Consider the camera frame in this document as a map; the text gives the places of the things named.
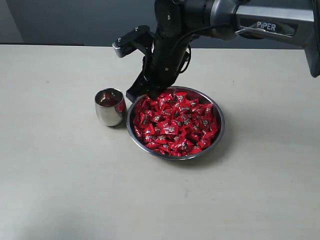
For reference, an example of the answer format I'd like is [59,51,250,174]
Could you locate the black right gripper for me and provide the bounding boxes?
[126,32,191,102]

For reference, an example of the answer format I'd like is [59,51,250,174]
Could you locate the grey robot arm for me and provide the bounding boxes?
[126,0,320,101]

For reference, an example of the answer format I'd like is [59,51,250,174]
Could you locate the pile of red candies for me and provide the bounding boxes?
[132,91,219,157]

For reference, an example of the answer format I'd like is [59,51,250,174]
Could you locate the stainless steel cup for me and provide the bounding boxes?
[94,88,127,127]

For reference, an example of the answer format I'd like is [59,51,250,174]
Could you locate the stainless steel bowl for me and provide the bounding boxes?
[126,86,225,161]

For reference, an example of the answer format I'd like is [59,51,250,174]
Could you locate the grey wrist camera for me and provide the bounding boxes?
[112,25,154,58]

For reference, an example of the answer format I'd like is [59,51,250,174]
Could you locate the black cable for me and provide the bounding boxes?
[172,23,241,75]

